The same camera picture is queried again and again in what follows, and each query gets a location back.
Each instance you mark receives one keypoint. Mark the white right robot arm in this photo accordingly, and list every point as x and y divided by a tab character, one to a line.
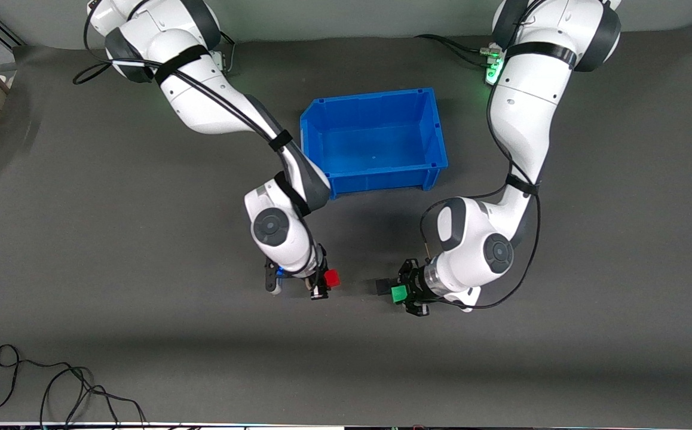
202	101

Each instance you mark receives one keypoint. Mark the green cube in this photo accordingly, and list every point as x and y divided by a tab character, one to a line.
399	294

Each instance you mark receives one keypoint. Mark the red cube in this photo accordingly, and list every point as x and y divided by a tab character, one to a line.
333	279

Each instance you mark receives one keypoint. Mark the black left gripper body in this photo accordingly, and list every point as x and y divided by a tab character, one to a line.
413	282

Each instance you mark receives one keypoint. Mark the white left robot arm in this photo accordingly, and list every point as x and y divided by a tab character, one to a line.
531	101

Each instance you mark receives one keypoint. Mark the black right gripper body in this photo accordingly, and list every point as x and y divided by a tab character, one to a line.
320	282

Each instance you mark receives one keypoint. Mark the black cube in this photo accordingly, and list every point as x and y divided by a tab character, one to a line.
382	285

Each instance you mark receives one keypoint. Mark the blue plastic bin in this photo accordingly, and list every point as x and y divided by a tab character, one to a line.
382	137

